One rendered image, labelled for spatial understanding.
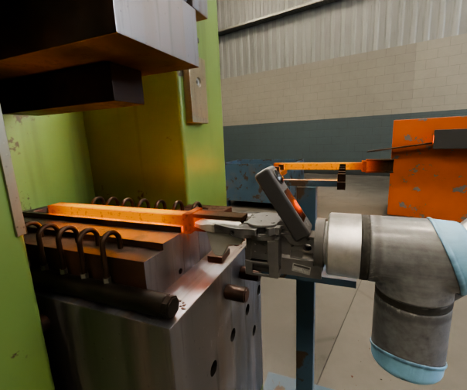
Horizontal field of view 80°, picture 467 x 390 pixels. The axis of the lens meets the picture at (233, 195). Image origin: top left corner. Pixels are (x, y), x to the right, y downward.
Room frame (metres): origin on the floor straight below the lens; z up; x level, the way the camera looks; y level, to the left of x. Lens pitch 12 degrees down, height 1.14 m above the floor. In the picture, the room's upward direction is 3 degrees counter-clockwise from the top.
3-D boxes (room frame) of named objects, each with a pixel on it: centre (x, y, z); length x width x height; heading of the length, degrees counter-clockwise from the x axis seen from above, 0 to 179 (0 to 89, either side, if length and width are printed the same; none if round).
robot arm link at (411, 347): (0.35, -0.24, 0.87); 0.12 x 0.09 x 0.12; 144
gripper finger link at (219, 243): (0.43, 0.03, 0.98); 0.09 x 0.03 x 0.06; 70
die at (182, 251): (0.53, 0.28, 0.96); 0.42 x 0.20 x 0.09; 67
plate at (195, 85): (0.79, 0.09, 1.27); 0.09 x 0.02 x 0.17; 157
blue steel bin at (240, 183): (4.66, -0.49, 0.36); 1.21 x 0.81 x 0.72; 62
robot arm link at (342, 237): (0.38, -0.15, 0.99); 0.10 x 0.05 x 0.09; 157
